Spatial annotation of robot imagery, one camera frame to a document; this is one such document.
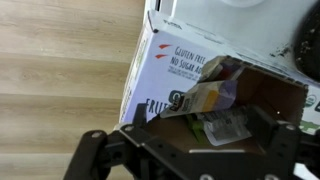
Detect white cardboard snack box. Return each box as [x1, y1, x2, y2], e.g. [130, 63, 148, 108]
[119, 10, 319, 152]

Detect white snack wrapper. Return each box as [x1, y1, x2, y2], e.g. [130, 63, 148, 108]
[196, 107, 251, 146]

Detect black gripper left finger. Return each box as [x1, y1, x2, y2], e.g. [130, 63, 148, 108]
[63, 103, 158, 180]

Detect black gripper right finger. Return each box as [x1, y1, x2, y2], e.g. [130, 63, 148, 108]
[245, 106, 320, 180]

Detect yellow purple snack packet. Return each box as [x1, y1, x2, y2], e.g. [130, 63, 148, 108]
[160, 80, 238, 118]

